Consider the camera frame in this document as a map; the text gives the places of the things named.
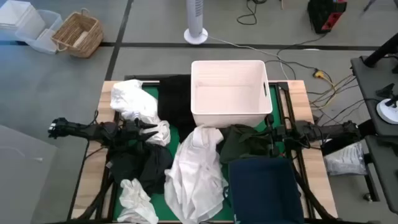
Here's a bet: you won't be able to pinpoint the clear plastic bag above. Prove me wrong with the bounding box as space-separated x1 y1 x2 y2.
323 141 368 177

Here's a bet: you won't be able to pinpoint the translucent floor sheet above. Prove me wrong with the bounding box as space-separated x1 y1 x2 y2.
0 124 58 224

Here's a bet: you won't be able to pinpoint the black clamp mount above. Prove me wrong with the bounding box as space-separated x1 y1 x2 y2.
375 83 398 108

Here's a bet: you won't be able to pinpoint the white plastic laundry basket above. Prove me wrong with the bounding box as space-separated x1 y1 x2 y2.
190 60 274 128

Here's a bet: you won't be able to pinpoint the long black garment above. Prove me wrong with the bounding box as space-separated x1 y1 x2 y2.
157 74 198 144

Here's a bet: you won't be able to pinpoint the clear plastic storage bin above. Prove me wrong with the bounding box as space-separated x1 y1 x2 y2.
14 9 63 55

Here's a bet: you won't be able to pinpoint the white round device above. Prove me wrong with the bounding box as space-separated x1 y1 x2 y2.
376 98 398 125

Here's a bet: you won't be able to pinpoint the small white garment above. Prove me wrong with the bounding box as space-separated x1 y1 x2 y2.
117 178 159 224

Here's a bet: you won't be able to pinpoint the black slanted pole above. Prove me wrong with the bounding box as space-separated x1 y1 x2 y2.
363 32 398 68

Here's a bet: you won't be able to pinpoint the black side table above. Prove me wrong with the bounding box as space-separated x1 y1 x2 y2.
350 55 398 138

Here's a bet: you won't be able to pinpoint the long black floor cable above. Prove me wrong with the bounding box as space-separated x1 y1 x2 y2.
275 32 327 57

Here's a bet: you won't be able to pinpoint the dark grey table panel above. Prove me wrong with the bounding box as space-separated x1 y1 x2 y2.
364 135 398 215

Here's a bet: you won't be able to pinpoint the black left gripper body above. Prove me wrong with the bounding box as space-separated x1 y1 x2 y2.
119 119 144 146

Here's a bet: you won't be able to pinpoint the black aluminium table frame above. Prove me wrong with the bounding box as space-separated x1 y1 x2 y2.
67 73 340 224

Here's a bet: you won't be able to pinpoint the dark green garment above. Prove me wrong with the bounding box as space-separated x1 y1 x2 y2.
219 123 274 165

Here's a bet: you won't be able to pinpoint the stacked white plastic bins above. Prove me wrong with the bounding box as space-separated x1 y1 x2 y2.
0 0 46 41

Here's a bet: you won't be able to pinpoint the large white shirt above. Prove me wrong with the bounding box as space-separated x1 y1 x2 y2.
164 124 229 224

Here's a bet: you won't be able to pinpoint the wicker basket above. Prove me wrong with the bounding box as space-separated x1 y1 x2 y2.
50 8 104 59

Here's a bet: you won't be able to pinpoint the large white lace garment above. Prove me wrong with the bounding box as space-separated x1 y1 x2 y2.
109 79 171 147

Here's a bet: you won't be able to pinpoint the navy blue fabric bin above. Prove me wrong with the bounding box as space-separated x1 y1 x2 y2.
228 157 305 224

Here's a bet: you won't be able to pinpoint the yellow floor cable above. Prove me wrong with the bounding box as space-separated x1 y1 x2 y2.
309 73 355 111

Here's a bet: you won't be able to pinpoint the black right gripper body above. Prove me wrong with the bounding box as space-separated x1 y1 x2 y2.
267 123 290 142

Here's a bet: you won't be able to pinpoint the white fan power cable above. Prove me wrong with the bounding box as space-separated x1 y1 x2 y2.
206 35 292 80

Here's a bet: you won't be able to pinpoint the green table mat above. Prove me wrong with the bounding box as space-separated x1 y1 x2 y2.
112 82 285 222

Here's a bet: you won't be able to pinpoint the looped black floor cable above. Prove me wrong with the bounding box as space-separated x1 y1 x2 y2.
236 0 268 26

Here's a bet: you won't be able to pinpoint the black and red crate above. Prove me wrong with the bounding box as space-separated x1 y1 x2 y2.
307 0 348 34

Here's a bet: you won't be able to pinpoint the white tower fan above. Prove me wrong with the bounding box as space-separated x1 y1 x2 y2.
183 0 208 45

